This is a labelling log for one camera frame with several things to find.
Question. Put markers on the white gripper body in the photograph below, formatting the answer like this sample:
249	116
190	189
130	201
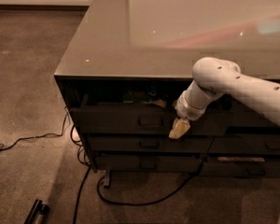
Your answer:
188	110

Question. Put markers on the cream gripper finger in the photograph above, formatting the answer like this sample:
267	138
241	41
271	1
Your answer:
180	127

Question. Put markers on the drawer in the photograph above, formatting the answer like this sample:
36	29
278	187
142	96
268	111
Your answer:
241	119
247	145
241	167
133	163
149	143
138	119

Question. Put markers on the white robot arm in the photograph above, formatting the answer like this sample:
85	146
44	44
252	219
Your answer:
213	78

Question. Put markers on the dark cabinet with glossy top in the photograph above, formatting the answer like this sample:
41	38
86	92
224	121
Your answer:
152	45

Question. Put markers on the green snack bag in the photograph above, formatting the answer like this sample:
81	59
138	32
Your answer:
143	97

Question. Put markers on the black metal bracket on floor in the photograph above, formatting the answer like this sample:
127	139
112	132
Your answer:
38	209

